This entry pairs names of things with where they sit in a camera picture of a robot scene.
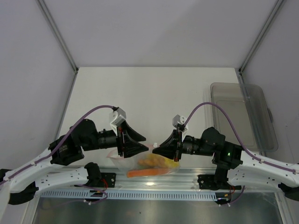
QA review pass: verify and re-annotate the slotted cable duct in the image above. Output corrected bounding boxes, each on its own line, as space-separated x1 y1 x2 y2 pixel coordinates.
41 189 217 201

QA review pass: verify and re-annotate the right corner frame post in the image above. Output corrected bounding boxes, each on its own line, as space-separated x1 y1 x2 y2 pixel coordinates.
238 0 286 75

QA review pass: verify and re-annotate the aluminium rail frame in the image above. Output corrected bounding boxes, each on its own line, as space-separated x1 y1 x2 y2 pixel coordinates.
31 167 285 192

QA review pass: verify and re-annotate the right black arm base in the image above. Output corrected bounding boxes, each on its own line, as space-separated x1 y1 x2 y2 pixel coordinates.
197 166 242 191

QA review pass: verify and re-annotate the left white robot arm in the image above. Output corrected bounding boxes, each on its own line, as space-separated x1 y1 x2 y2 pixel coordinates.
0 119 148 205

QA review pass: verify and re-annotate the clear zip top bag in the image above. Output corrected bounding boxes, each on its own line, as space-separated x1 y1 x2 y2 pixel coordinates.
107 143 180 178

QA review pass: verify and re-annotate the orange toy food piece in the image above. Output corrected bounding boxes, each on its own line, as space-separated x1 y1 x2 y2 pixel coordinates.
138 157 165 167

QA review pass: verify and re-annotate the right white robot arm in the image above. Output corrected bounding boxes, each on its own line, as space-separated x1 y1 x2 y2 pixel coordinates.
152 127 299 201

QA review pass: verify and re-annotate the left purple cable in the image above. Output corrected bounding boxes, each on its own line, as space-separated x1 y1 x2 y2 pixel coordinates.
0 105 117 206

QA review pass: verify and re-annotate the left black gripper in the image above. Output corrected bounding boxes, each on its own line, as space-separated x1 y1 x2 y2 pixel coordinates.
83 120 150 158

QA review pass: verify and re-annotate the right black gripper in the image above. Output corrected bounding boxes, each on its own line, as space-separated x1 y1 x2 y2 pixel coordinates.
152 128 214 162

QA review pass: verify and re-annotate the left corner frame post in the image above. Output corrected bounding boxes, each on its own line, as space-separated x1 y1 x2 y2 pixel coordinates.
36 0 78 72

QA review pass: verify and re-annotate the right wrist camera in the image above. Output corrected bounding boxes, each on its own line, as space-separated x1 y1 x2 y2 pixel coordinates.
172 114 189 141

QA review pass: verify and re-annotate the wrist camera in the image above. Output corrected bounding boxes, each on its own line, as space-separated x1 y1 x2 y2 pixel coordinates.
109 107 126 134
172 114 189 141

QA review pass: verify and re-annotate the red toy meat slice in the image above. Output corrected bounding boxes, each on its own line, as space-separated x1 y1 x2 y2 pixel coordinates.
127 168 169 178

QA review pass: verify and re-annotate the clear plastic food tray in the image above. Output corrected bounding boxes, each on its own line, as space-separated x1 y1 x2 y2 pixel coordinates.
210 83 278 152

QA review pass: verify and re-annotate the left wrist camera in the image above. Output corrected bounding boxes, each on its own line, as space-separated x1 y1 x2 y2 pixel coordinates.
109 107 126 134

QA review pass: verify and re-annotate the yellow toy mango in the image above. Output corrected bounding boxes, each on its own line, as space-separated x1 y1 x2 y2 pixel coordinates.
164 158 180 169

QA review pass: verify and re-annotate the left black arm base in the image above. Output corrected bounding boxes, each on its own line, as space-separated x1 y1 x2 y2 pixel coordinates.
76 162 117 188

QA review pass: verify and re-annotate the corner frame post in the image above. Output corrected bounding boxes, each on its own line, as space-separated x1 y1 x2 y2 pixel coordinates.
238 0 286 75
36 0 78 72

